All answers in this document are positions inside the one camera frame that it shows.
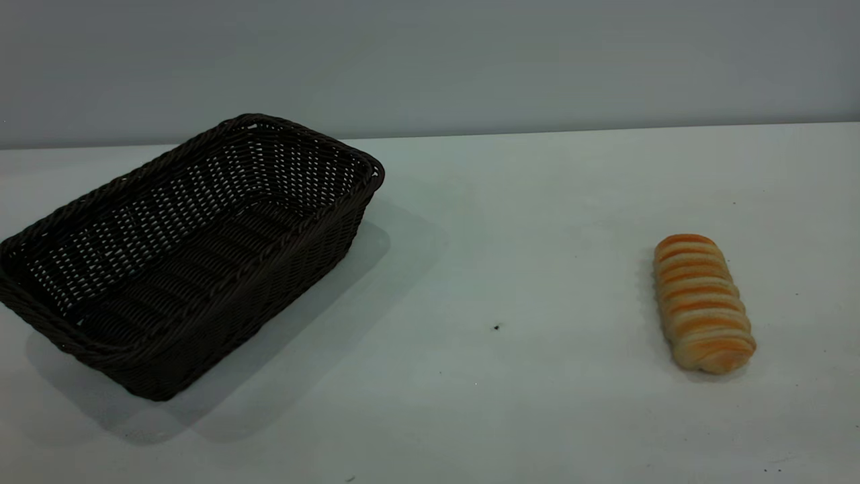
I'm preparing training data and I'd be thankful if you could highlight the black woven wicker basket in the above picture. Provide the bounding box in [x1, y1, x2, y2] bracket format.
[0, 113, 386, 402]

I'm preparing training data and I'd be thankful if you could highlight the striped golden bread roll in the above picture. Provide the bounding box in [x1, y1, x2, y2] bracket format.
[653, 233, 757, 375]

